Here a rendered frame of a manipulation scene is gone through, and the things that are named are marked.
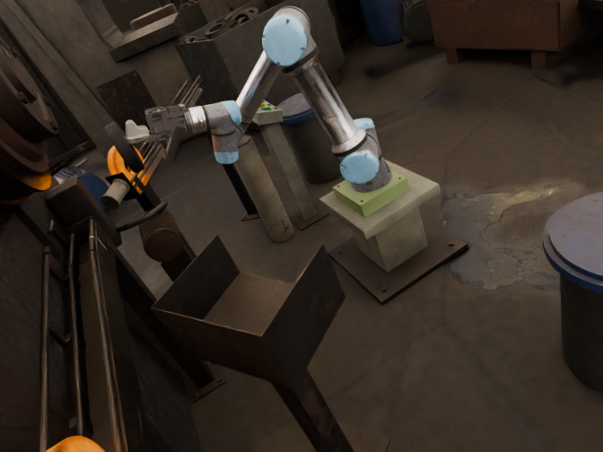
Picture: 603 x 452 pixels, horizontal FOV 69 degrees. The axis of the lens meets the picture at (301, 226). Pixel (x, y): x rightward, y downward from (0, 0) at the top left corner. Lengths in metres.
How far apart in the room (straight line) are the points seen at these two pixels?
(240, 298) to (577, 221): 0.76
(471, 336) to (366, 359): 0.33
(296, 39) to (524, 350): 1.06
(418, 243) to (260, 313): 0.97
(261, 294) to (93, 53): 3.13
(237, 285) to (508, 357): 0.83
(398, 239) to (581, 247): 0.73
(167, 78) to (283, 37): 2.63
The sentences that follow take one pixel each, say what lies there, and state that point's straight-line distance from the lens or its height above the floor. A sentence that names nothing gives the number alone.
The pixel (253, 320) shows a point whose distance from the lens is 0.87.
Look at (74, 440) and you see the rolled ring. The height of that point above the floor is 0.74.
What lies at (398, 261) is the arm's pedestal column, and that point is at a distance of 1.70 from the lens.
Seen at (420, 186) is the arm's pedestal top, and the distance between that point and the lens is 1.59.
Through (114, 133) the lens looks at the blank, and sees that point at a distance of 1.33.
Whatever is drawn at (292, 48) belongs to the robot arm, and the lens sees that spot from 1.22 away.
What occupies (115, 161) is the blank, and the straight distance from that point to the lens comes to 1.59.
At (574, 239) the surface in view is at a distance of 1.11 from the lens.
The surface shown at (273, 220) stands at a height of 0.13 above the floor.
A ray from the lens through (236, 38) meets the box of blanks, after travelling 3.23.
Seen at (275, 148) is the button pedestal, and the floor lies 0.42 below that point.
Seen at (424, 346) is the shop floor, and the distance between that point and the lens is 1.47.
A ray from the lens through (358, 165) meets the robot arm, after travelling 1.34.
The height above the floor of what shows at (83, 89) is 0.72.
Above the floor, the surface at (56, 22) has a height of 1.17.
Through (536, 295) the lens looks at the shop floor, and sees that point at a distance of 1.58.
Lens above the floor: 1.17
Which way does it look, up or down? 33 degrees down
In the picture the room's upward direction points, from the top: 24 degrees counter-clockwise
